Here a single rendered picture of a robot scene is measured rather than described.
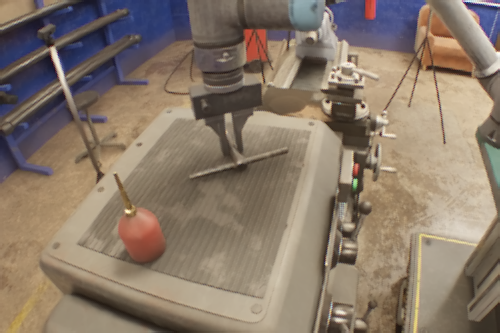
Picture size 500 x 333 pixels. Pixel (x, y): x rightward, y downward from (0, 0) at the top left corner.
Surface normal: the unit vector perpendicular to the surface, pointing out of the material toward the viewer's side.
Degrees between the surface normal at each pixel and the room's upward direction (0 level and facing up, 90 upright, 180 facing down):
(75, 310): 0
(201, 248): 0
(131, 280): 0
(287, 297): 45
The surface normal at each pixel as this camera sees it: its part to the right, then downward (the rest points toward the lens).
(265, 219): -0.07, -0.77
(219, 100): 0.30, 0.58
